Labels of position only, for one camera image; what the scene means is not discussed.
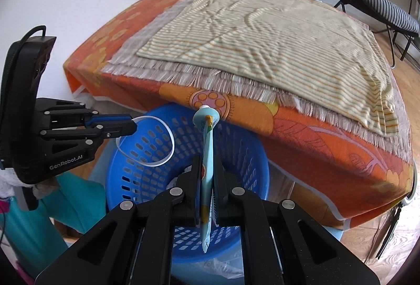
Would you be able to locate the striped chair cushion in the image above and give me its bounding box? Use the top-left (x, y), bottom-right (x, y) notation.
top-left (353, 0), bottom-right (420, 40)

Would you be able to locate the black cord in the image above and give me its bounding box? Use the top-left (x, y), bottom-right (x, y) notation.
top-left (371, 203), bottom-right (405, 261)

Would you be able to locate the blue plastic basket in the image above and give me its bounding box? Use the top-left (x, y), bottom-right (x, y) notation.
top-left (106, 103), bottom-right (270, 264)

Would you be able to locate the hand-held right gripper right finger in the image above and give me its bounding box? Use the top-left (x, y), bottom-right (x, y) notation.
top-left (213, 159), bottom-right (381, 285)

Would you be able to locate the white round object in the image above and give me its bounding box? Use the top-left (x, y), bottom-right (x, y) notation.
top-left (405, 164), bottom-right (418, 206)

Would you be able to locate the beige checked towel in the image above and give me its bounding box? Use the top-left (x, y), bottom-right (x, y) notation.
top-left (100, 0), bottom-right (414, 162)

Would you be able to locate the person's teal trouser leg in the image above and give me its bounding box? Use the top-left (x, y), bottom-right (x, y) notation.
top-left (0, 172), bottom-right (109, 279)

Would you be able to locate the person's left hand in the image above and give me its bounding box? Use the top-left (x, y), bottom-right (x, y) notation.
top-left (34, 178), bottom-right (60, 200)

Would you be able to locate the light blue plastic tub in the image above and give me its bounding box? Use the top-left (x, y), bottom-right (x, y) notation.
top-left (171, 224), bottom-right (344, 285)

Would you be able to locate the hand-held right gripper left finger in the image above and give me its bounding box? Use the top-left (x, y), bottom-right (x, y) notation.
top-left (34, 154), bottom-right (201, 285)

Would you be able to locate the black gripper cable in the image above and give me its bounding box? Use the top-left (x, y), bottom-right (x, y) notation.
top-left (18, 25), bottom-right (47, 43)

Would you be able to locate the white plastic ring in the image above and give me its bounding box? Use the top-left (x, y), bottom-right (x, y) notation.
top-left (116, 115), bottom-right (176, 168)

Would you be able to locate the clear plastic bag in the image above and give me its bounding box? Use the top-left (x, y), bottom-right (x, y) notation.
top-left (199, 255), bottom-right (245, 277)

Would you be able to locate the light blue toothpaste tube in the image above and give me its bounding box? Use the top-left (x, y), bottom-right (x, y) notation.
top-left (192, 105), bottom-right (220, 253)

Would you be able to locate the orange floral bedsheet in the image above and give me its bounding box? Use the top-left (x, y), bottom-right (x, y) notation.
top-left (64, 0), bottom-right (414, 230)

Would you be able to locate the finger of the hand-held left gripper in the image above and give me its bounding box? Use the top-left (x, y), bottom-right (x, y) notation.
top-left (78, 119), bottom-right (138, 144)
top-left (85, 114), bottom-right (134, 128)

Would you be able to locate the yellow striped towel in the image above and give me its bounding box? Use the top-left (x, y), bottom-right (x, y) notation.
top-left (136, 0), bottom-right (400, 137)

